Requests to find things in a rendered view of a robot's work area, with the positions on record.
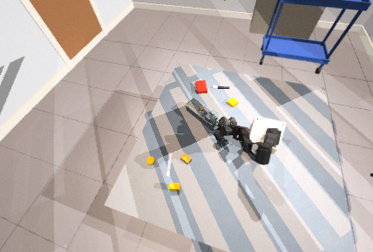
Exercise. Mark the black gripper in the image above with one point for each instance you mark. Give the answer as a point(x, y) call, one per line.
point(217, 134)

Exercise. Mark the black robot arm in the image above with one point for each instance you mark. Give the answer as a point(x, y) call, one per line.
point(272, 138)

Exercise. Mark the red rectangular block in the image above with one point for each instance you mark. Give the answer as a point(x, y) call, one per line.
point(201, 86)

